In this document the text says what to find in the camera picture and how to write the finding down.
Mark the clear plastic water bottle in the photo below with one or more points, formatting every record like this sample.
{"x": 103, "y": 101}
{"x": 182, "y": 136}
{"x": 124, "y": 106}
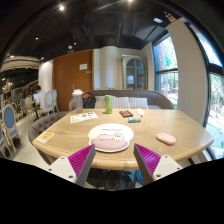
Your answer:
{"x": 77, "y": 100}

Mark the striped cushion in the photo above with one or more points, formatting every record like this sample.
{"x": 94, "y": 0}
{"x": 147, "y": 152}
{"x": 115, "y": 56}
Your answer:
{"x": 122, "y": 102}

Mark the wooden door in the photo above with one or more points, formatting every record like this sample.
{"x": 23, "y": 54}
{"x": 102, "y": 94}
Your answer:
{"x": 72, "y": 71}

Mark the printed menu sheet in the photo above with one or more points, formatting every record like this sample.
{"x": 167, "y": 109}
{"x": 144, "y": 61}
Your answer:
{"x": 83, "y": 117}

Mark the yellow QR code sticker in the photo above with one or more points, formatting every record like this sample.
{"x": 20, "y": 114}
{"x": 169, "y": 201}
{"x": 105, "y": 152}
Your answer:
{"x": 45, "y": 136}

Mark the grey tufted chair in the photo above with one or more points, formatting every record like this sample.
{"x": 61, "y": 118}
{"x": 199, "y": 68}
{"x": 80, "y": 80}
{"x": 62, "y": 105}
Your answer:
{"x": 60, "y": 144}

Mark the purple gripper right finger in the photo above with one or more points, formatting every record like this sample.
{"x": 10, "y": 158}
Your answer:
{"x": 153, "y": 166}

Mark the black backpack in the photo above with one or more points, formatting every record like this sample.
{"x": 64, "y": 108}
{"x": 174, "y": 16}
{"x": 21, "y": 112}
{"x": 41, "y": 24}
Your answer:
{"x": 89, "y": 100}

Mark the arched wall mirror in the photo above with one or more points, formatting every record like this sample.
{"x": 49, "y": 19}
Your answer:
{"x": 134, "y": 73}

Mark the person in white shirt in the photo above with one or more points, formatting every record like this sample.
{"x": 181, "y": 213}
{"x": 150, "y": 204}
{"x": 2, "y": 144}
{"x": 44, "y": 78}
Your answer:
{"x": 40, "y": 96}

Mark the white crumpled tissue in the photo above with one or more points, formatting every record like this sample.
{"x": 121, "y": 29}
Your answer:
{"x": 140, "y": 112}

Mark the green drink can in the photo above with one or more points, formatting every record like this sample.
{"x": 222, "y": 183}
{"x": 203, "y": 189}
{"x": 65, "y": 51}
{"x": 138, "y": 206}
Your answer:
{"x": 108, "y": 104}

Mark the dark small box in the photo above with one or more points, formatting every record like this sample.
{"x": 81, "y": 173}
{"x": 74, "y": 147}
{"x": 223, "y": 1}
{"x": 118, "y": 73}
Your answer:
{"x": 125, "y": 113}

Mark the blue white dining chair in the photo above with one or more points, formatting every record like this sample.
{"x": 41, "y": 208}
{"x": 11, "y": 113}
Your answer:
{"x": 10, "y": 129}

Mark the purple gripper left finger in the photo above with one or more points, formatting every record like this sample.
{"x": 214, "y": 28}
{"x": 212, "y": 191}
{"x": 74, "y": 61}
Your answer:
{"x": 76, "y": 167}

